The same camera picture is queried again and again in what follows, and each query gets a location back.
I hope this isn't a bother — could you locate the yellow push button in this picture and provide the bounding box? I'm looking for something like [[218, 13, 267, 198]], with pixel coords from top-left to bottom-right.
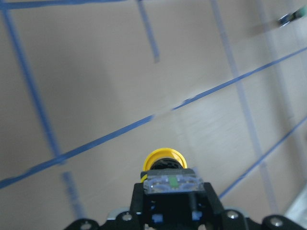
[[140, 148, 206, 195]]

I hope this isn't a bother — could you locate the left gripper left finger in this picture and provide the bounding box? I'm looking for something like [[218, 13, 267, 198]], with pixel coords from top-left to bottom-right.
[[130, 183, 150, 230]]

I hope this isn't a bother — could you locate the green push button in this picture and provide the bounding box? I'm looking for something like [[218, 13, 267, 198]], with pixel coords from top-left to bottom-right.
[[277, 5, 307, 26]]

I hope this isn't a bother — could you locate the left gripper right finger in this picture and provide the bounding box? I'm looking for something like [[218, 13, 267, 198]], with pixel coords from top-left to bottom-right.
[[199, 182, 224, 215]]

